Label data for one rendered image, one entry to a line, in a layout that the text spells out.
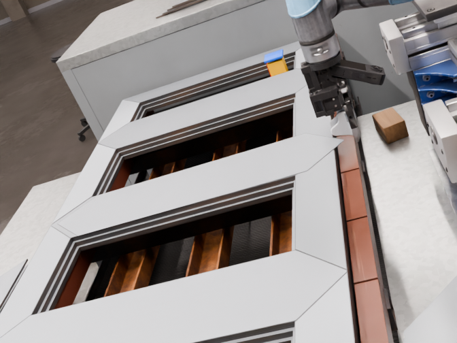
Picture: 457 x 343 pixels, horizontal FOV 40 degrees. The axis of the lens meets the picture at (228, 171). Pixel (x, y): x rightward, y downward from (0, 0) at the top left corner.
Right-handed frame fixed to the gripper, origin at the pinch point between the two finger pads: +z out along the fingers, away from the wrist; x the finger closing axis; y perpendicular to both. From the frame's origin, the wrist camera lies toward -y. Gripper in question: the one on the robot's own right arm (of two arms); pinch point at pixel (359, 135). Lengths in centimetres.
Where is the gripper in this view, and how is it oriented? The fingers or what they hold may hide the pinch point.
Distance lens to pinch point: 143.7
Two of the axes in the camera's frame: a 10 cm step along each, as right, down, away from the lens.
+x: -0.9, 5.1, -8.6
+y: -9.3, 2.7, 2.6
